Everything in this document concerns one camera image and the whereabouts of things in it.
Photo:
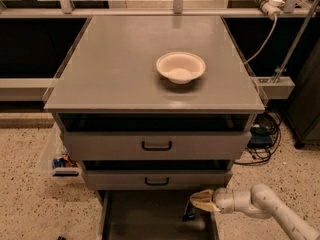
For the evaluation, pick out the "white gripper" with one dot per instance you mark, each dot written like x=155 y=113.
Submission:
x=224 y=200

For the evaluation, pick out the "black rxbar chocolate bar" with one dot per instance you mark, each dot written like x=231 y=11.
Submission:
x=189 y=213

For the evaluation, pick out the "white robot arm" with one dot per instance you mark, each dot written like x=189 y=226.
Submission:
x=259 y=202

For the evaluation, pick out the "bottom grey open drawer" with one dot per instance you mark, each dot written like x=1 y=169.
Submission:
x=152 y=215

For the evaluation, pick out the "grey drawer cabinet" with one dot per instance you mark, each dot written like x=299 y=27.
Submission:
x=113 y=69

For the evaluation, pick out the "middle grey drawer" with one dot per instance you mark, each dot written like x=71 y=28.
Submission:
x=156 y=174

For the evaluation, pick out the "top grey drawer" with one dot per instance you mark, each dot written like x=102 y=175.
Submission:
x=155 y=136

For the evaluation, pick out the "blue box on floor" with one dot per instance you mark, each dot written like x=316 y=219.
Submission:
x=260 y=138

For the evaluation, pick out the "dark grey side cabinet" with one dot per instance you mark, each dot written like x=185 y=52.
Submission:
x=303 y=112

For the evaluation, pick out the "white paper bowl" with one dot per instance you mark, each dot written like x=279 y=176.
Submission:
x=180 y=67

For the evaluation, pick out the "clear plastic storage bin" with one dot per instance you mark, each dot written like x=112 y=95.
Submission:
x=54 y=161

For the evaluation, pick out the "white power strip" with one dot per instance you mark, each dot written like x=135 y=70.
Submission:
x=270 y=8

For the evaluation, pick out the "metal diagonal rod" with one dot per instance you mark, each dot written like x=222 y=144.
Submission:
x=279 y=70

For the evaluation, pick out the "grey rail bracket block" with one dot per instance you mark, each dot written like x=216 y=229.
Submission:
x=279 y=90

